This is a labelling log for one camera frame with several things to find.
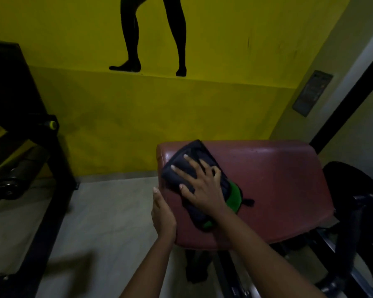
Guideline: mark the person's left hand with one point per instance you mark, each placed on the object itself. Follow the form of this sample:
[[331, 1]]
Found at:
[[163, 220]]

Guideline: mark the person's right forearm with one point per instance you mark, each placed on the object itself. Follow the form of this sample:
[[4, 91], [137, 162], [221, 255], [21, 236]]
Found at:
[[261, 260]]

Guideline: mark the person's left forearm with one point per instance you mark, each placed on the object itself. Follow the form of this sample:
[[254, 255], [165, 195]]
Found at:
[[149, 270]]

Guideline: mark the person's right hand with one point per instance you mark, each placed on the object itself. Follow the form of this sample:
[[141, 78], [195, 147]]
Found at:
[[208, 195]]

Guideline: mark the dark grey green cloth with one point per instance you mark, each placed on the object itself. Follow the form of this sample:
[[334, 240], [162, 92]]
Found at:
[[194, 148]]

